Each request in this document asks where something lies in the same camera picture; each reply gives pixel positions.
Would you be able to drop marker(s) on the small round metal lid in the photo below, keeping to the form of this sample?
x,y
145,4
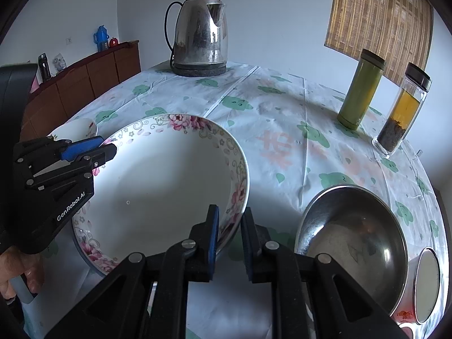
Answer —
x,y
425,286

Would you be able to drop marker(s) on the green thermos bottle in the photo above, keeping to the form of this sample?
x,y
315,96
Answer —
x,y
360,91

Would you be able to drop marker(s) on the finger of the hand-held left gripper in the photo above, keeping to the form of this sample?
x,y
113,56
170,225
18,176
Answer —
x,y
104,152
82,147

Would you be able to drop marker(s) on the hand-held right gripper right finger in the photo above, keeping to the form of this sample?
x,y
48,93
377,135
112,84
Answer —
x,y
248,254

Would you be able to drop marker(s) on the glass tea bottle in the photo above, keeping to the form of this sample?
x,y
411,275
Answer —
x,y
402,113

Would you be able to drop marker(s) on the stainless steel electric kettle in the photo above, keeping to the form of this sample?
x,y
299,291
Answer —
x,y
199,31

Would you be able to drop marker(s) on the stainless steel bowl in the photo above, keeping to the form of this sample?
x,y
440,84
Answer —
x,y
353,240

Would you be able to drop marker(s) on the small red jar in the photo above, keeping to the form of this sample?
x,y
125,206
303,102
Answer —
x,y
113,42

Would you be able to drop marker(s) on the green patterned plastic tablecloth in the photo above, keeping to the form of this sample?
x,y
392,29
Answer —
x,y
275,113

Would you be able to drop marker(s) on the black bottle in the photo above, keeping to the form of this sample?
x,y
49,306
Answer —
x,y
44,67

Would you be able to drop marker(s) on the blue thermos flask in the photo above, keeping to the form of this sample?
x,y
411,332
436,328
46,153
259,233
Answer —
x,y
101,39

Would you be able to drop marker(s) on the small grey picture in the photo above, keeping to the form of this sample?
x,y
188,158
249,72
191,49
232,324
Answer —
x,y
60,63

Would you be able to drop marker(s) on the large floral deep plate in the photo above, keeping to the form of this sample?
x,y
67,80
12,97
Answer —
x,y
159,183

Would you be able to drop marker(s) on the white plate with red flowers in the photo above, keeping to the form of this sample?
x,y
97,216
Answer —
x,y
77,129

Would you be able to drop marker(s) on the dark kettle base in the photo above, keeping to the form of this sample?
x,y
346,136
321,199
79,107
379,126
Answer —
x,y
197,70

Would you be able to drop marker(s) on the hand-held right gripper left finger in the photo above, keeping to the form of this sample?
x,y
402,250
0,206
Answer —
x,y
213,243

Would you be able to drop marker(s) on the brown wooden cabinet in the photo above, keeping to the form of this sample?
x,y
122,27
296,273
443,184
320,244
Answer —
x,y
88,77

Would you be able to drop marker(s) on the bamboo window blind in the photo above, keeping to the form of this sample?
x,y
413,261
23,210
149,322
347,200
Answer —
x,y
378,21

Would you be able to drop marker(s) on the person's left hand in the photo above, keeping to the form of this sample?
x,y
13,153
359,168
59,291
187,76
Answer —
x,y
30,268

